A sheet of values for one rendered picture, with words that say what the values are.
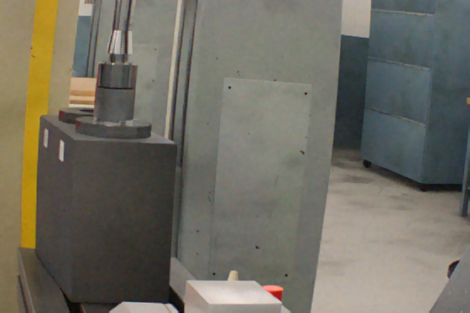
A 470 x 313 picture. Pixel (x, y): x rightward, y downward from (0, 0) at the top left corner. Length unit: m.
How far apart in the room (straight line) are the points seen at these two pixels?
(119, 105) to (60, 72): 1.37
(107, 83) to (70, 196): 0.13
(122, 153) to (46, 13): 1.41
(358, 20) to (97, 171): 9.57
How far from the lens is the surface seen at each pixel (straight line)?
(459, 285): 1.02
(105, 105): 1.08
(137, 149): 1.06
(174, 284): 1.20
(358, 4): 10.57
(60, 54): 2.45
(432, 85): 7.95
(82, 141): 1.04
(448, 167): 8.13
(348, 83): 10.54
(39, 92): 2.45
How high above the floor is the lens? 1.26
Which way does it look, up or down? 7 degrees down
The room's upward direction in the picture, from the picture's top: 5 degrees clockwise
